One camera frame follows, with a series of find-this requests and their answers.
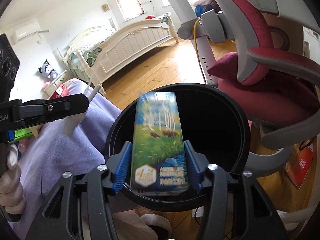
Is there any purple plush doll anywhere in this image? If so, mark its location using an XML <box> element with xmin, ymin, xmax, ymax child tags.
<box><xmin>39</xmin><ymin>60</ymin><xmax>58</xmax><ymax>82</ymax></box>

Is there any red grey desk chair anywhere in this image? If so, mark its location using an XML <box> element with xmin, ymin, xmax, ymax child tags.
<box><xmin>209</xmin><ymin>0</ymin><xmax>319</xmax><ymax>177</ymax></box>

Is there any purple floral table cloth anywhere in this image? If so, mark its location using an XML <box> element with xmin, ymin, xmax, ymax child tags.
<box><xmin>11</xmin><ymin>94</ymin><xmax>121</xmax><ymax>239</ymax></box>

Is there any milk carton with meadow print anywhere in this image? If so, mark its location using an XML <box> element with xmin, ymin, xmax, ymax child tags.
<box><xmin>130</xmin><ymin>92</ymin><xmax>189</xmax><ymax>196</ymax></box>

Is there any left hand in white glove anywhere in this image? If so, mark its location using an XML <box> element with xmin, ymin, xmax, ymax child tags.
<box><xmin>1</xmin><ymin>144</ymin><xmax>26</xmax><ymax>215</ymax></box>

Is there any white bed frame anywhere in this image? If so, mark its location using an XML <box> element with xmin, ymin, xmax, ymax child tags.
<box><xmin>60</xmin><ymin>12</ymin><xmax>178</xmax><ymax>85</ymax></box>

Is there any grey white height pole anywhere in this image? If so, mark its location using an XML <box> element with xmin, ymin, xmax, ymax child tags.
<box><xmin>168</xmin><ymin>0</ymin><xmax>235</xmax><ymax>87</ymax></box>

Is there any white nightstand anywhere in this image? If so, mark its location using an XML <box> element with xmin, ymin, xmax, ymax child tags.
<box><xmin>44</xmin><ymin>70</ymin><xmax>69</xmax><ymax>97</ymax></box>

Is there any red carton box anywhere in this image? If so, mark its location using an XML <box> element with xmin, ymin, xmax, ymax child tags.
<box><xmin>49</xmin><ymin>84</ymin><xmax>69</xmax><ymax>99</ymax></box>

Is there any black trash bin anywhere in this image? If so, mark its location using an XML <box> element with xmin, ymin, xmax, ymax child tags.
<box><xmin>104</xmin><ymin>82</ymin><xmax>252</xmax><ymax>212</ymax></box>

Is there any red shopping bag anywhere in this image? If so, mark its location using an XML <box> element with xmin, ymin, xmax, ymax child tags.
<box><xmin>285</xmin><ymin>138</ymin><xmax>315</xmax><ymax>189</ymax></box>

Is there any bright green wrapper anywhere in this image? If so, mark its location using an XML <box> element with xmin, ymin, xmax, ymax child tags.
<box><xmin>7</xmin><ymin>128</ymin><xmax>33</xmax><ymax>142</ymax></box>

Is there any wall air conditioner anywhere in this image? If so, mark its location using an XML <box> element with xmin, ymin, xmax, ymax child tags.
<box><xmin>12</xmin><ymin>21</ymin><xmax>50</xmax><ymax>44</ymax></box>

